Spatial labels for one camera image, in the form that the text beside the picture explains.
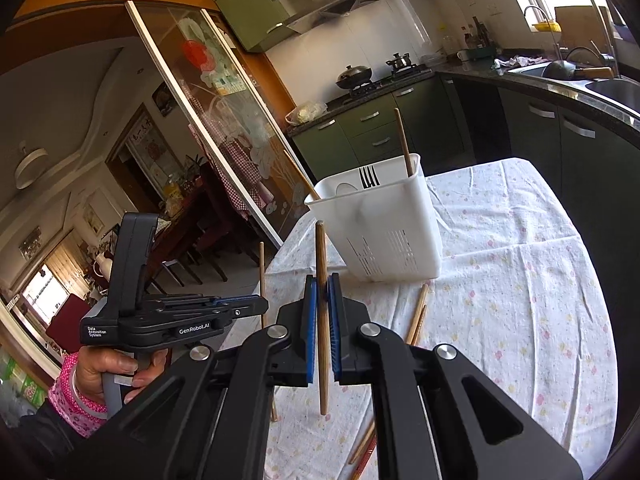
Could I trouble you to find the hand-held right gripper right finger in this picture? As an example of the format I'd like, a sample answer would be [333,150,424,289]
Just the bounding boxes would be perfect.
[327,273,583,480]

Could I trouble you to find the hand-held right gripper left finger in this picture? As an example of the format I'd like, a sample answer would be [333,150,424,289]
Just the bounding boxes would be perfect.
[107,275,321,480]

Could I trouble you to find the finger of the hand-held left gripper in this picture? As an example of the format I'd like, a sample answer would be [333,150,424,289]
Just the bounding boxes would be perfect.
[144,295,262,310]
[164,299,269,334]

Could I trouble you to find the wooden chopstick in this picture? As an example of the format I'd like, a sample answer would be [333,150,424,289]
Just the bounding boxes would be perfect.
[348,284,430,465]
[283,149,322,201]
[350,304,427,480]
[315,221,331,416]
[393,108,414,177]

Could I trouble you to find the white plastic utensil holder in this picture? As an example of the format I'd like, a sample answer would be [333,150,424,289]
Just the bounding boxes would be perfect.
[304,154,443,283]

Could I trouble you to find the person's left forearm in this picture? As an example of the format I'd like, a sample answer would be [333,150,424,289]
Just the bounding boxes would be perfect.
[0,352,131,480]

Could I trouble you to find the person's left hand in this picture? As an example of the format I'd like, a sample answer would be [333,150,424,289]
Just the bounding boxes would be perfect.
[75,347,169,406]

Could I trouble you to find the dark wooden dining chairs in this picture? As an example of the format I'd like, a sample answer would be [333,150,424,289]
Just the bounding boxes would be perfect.
[160,160,251,281]

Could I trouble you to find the red chair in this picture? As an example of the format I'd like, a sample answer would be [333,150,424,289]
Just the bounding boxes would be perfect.
[47,294,101,356]

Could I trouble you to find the red checkered apron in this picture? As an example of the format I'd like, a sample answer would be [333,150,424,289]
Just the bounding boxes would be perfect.
[187,80,273,218]

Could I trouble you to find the round ceiling lamp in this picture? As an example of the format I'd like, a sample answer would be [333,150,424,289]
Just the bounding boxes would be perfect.
[14,147,48,190]

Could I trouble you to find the glass sliding door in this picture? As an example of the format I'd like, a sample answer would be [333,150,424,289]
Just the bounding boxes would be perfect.
[125,0,326,251]

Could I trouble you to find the white floral tablecloth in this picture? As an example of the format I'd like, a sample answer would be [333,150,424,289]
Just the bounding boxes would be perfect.
[262,157,621,480]

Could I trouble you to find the white plastic bag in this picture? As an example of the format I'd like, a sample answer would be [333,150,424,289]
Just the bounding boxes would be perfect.
[285,101,328,126]

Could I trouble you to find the green base cabinets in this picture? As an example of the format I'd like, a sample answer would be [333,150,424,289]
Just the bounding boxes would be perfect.
[287,72,640,221]

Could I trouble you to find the black gas stove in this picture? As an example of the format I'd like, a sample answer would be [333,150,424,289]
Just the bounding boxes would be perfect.
[345,65,436,98]

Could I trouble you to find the black wok with lid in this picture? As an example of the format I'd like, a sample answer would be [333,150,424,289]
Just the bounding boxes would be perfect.
[335,64,374,92]

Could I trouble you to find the yellow oil bottle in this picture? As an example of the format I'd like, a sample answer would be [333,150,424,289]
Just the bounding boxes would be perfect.
[439,22,458,58]

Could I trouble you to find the white rag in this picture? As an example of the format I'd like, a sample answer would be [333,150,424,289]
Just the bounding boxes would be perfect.
[492,54,546,70]

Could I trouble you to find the group of condiment bottles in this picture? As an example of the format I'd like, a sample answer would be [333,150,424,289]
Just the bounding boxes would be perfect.
[462,16,493,53]

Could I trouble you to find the black pan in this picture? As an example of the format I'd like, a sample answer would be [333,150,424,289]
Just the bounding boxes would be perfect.
[542,47,613,81]

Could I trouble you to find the small steel faucet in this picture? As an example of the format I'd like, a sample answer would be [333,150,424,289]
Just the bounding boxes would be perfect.
[523,5,563,61]

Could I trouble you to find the steel kitchen sink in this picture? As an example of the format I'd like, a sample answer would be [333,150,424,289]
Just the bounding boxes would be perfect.
[507,57,640,116]

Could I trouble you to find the wooden cutting board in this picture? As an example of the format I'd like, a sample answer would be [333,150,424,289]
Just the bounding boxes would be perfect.
[554,5,613,51]

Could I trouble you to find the tall steel faucet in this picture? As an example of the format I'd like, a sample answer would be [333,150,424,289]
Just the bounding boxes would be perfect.
[577,0,621,78]

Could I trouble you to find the hanging wall scroll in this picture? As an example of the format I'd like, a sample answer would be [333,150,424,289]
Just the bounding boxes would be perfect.
[125,120,173,186]

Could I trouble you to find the dark wall picture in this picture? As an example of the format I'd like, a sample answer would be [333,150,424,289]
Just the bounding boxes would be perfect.
[151,82,176,112]

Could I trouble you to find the green wall cabinets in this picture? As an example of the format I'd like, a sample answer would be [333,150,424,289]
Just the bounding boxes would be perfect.
[210,0,433,53]

